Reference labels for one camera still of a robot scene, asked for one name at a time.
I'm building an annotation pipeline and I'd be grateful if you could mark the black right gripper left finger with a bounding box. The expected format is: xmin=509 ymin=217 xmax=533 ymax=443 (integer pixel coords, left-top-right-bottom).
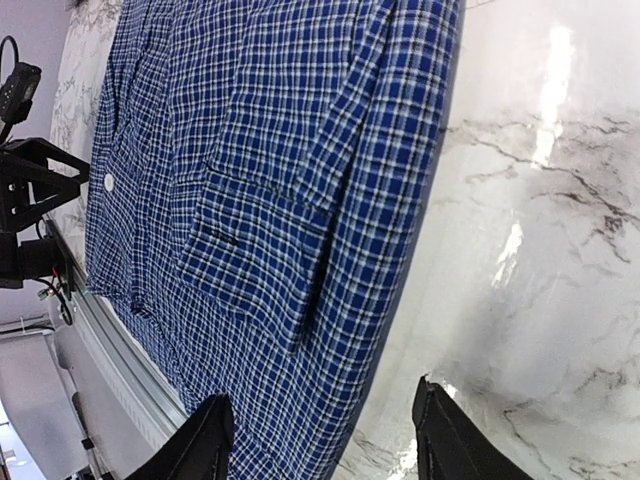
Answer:
xmin=127 ymin=395 xmax=234 ymax=480

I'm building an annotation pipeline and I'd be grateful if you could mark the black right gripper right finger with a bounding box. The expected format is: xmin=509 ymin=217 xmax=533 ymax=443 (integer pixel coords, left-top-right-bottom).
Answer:
xmin=412 ymin=377 xmax=531 ymax=480

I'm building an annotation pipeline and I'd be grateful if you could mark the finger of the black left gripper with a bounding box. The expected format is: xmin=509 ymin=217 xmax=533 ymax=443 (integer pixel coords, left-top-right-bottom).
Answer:
xmin=1 ymin=137 xmax=90 ymax=233

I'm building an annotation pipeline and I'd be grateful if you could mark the blue checked long sleeve shirt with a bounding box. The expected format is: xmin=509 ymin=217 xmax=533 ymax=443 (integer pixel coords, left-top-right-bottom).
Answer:
xmin=86 ymin=1 xmax=465 ymax=479

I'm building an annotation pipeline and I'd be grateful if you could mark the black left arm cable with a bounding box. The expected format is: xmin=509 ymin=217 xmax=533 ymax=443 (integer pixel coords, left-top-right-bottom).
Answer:
xmin=0 ymin=34 xmax=21 ymax=141

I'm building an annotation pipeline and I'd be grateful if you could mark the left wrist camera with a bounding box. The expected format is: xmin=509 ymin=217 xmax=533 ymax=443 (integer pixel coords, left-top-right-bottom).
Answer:
xmin=1 ymin=62 xmax=42 ymax=126

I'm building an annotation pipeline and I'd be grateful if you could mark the aluminium front frame rail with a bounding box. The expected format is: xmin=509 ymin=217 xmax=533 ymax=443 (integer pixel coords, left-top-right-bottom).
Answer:
xmin=45 ymin=219 xmax=187 ymax=450

